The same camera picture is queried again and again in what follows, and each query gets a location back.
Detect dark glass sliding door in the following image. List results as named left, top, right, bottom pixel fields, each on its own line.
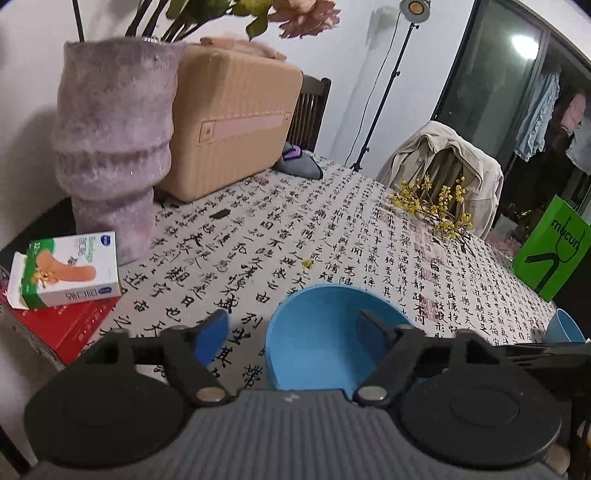
left=431, top=0, right=591, bottom=241

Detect green paper bag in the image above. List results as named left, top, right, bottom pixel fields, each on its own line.
left=512, top=195, right=591, bottom=303

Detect yellow blossom branches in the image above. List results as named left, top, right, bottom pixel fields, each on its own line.
left=388, top=175, right=476, bottom=252

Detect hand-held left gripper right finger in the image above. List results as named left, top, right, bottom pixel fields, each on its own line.
left=353, top=309, right=509, bottom=408

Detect light blue hanging shirt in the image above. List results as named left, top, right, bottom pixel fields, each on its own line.
left=515, top=69, right=561, bottom=162

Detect grey purple fabric pouch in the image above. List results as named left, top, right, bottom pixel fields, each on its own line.
left=272, top=141, right=324, bottom=180

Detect black light stand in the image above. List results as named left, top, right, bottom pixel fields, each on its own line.
left=350, top=0, right=432, bottom=171

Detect green white bandage box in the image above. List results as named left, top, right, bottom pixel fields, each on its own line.
left=8, top=231, right=123, bottom=310

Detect dark wooden chair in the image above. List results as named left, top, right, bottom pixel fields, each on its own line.
left=429, top=148, right=467, bottom=204
left=286, top=75, right=332, bottom=153

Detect fuzzy purple grey vase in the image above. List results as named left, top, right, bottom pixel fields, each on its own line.
left=52, top=39, right=188, bottom=266

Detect blue bowl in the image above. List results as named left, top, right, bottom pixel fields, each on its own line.
left=264, top=285, right=416, bottom=393
left=544, top=308, right=587, bottom=344

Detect red cardboard box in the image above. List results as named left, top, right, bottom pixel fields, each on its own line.
left=0, top=286, right=122, bottom=370

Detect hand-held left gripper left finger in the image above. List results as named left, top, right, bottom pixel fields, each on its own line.
left=83, top=308, right=233, bottom=408

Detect dried rose bouquet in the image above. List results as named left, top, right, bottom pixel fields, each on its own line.
left=69, top=0, right=342, bottom=44

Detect beige jacket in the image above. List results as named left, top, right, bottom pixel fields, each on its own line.
left=376, top=121, right=504, bottom=241

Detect pink hanging garment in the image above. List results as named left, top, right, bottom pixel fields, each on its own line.
left=560, top=92, right=587, bottom=134

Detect calligraphy print tablecloth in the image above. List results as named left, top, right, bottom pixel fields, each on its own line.
left=90, top=154, right=559, bottom=398

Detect white hanging garment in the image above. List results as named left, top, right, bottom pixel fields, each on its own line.
left=566, top=122, right=591, bottom=174

